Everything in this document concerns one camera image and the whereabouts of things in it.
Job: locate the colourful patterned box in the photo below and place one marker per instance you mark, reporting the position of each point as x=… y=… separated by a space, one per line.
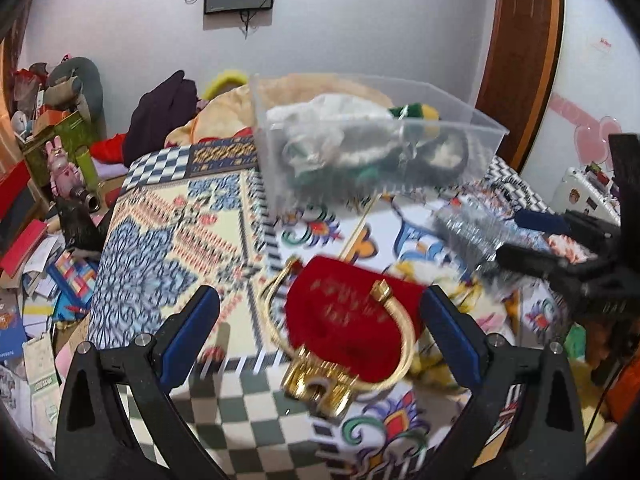
x=75 y=280

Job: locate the dark purple garment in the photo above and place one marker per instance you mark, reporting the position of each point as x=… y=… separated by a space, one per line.
x=160 y=110

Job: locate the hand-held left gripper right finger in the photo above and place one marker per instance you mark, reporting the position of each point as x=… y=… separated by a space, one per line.
x=450 y=335

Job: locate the red book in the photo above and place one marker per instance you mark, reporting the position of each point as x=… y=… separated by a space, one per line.
x=22 y=247

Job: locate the pink rabbit figure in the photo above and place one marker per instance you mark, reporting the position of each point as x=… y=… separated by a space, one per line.
x=62 y=170

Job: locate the patterned printed blanket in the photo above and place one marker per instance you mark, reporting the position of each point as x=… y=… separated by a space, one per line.
x=175 y=240

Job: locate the green and yellow plush toy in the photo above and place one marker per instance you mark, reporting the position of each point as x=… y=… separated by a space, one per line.
x=417 y=111

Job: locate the thin wooden stick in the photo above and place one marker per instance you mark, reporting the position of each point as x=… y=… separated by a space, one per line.
x=357 y=230

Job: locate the white electronic device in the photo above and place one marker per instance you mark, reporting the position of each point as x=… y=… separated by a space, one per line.
x=585 y=195

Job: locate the green cylinder bottle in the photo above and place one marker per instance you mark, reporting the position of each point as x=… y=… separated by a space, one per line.
x=86 y=167

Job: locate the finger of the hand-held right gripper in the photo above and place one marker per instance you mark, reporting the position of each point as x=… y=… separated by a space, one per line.
x=540 y=260
x=542 y=221

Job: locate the red box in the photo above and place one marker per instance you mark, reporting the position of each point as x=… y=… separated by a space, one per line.
x=12 y=190

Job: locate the gold metal bangle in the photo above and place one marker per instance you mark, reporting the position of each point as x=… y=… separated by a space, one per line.
x=320 y=385

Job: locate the beige plush cushion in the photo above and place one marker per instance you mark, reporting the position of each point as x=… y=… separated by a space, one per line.
x=225 y=115

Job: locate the clear plastic storage box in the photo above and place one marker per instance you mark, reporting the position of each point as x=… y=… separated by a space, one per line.
x=370 y=160

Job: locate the red velvet pouch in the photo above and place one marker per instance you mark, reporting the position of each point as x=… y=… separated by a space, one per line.
x=345 y=310

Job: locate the green cardboard box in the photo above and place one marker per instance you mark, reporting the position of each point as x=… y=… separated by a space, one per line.
x=45 y=145

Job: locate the red cloth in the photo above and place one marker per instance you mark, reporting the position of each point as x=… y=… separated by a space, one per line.
x=107 y=150

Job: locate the pile of papers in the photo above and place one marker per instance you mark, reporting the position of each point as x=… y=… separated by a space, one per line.
x=25 y=360

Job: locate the yellow headband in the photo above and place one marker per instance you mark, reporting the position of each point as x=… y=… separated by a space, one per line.
x=225 y=80

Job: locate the pink wall sticker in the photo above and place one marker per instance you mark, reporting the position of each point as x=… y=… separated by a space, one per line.
x=590 y=140

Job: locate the grey plush toy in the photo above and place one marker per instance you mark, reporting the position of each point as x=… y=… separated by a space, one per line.
x=75 y=80

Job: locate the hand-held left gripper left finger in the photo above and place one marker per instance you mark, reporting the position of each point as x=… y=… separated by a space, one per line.
x=192 y=330

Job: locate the brown wooden door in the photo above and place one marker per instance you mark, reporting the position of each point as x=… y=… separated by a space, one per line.
x=520 y=60

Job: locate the black and white plush toy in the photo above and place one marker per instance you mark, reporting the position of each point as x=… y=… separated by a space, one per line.
x=445 y=155

